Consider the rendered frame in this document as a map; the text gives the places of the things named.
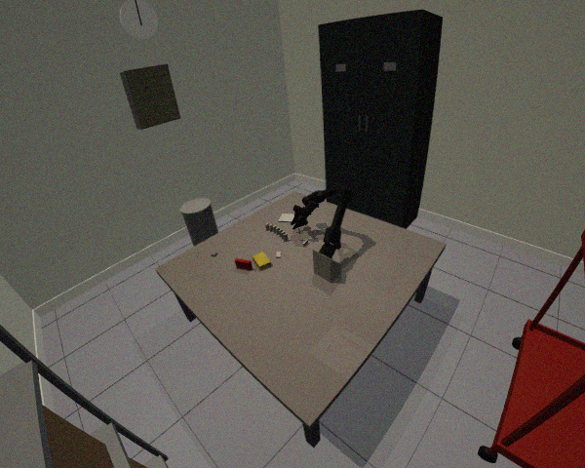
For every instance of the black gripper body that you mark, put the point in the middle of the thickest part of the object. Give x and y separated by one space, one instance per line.
303 217

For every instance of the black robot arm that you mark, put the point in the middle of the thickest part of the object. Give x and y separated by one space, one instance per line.
333 233

